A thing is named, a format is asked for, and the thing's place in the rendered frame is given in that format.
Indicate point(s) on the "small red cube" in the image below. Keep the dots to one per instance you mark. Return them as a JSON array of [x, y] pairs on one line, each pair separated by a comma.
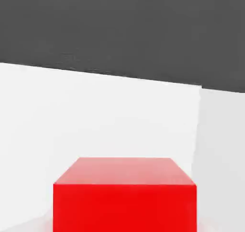
[[124, 207]]

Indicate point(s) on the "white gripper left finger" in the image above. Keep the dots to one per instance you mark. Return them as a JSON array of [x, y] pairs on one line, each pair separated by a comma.
[[41, 226]]

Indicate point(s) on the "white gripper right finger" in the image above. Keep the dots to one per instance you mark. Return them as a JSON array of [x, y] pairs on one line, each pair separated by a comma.
[[202, 227]]

